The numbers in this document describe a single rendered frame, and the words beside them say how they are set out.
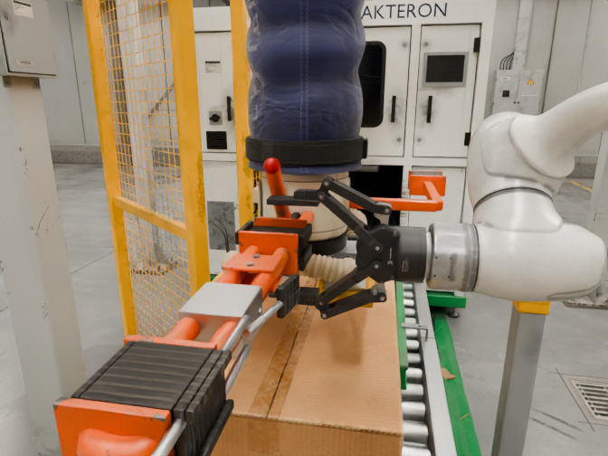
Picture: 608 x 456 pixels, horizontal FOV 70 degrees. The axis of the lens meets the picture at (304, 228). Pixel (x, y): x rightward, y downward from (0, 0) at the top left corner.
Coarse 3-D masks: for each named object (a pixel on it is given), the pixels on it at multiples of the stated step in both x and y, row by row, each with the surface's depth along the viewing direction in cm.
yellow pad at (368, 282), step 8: (352, 240) 93; (344, 256) 82; (320, 280) 78; (368, 280) 78; (320, 288) 75; (352, 288) 74; (360, 288) 74; (368, 288) 75; (344, 296) 73; (368, 304) 72
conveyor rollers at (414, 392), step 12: (408, 288) 211; (408, 300) 195; (408, 312) 186; (408, 336) 169; (408, 348) 160; (408, 360) 152; (408, 372) 144; (420, 372) 143; (408, 384) 137; (408, 396) 135; (420, 396) 134; (408, 408) 127; (420, 408) 127; (420, 420) 126; (408, 432) 118; (420, 432) 118
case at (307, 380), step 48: (288, 336) 87; (336, 336) 87; (384, 336) 87; (240, 384) 72; (288, 384) 72; (336, 384) 72; (384, 384) 72; (240, 432) 67; (288, 432) 65; (336, 432) 64; (384, 432) 62
